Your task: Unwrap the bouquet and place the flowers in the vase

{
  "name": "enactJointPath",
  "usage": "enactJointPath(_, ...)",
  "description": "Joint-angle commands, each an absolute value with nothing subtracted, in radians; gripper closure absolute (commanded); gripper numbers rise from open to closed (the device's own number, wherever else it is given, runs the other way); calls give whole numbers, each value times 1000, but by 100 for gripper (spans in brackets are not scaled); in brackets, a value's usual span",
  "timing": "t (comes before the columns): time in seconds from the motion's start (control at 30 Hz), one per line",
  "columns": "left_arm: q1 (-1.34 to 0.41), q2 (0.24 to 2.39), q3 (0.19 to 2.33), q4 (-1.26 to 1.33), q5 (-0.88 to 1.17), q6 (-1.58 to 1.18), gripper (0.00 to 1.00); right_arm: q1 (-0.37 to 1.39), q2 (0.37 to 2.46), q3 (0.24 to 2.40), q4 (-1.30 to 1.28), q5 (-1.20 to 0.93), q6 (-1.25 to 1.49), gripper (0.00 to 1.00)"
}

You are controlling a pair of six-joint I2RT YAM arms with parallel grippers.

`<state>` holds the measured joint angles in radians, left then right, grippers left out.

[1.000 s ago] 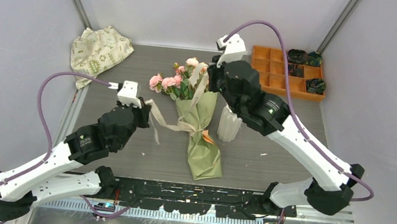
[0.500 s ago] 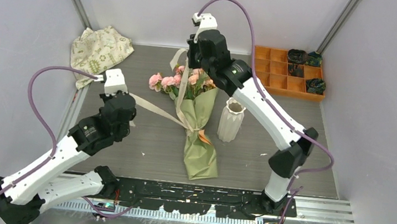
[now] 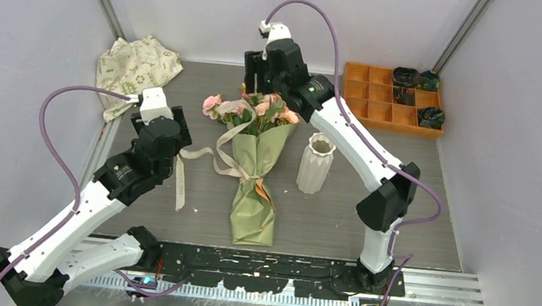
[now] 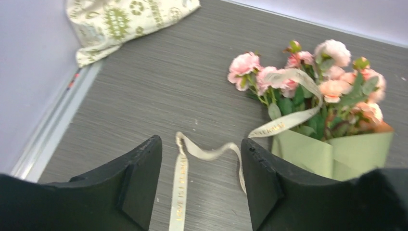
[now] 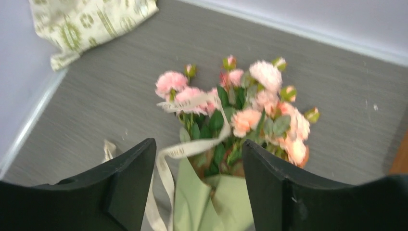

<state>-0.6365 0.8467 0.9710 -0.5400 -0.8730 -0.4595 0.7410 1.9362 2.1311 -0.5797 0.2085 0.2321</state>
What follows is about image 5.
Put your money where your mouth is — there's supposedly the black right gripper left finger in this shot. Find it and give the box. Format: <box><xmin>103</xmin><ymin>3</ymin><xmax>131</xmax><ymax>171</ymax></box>
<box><xmin>0</xmin><ymin>138</ymin><xmax>156</xmax><ymax>231</ymax></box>

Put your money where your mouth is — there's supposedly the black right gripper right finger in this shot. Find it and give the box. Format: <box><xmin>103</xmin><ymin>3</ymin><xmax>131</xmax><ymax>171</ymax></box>
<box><xmin>242</xmin><ymin>140</ymin><xmax>408</xmax><ymax>231</ymax></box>

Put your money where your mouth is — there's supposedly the beige printed ribbon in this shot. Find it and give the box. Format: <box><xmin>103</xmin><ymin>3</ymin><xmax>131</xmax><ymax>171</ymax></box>
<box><xmin>102</xmin><ymin>94</ymin><xmax>232</xmax><ymax>231</ymax></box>

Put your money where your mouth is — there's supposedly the pink artificial flower bunch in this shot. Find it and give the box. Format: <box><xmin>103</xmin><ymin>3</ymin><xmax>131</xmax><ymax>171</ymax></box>
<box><xmin>175</xmin><ymin>55</ymin><xmax>320</xmax><ymax>178</ymax></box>

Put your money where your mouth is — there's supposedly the green wrapping paper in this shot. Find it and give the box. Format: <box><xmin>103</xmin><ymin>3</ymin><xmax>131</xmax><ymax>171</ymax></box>
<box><xmin>173</xmin><ymin>159</ymin><xmax>254</xmax><ymax>231</ymax></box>

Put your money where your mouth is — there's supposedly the orange wooden compartment tray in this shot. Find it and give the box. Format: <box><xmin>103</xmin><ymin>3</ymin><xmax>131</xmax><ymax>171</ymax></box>
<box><xmin>388</xmin><ymin>131</ymin><xmax>408</xmax><ymax>174</ymax></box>

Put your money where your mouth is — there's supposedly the cream green printed cloth bag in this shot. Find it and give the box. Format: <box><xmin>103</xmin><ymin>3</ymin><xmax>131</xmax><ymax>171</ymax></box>
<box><xmin>29</xmin><ymin>0</ymin><xmax>159</xmax><ymax>71</ymax></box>

